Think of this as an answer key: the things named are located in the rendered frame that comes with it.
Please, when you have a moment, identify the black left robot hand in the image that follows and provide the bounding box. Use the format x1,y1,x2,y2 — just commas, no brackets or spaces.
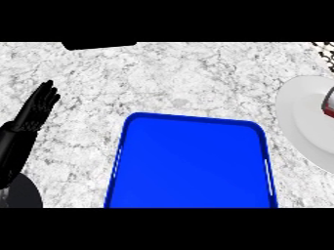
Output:
8,79,61,133

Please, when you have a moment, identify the blue rectangular tray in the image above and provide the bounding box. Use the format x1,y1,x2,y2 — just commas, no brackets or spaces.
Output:
102,111,279,209

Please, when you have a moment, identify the white round plate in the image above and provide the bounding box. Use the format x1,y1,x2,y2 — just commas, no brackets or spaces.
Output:
275,75,334,180

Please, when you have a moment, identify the black flat appliance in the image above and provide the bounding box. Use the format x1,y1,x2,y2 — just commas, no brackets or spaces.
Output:
60,41,138,52

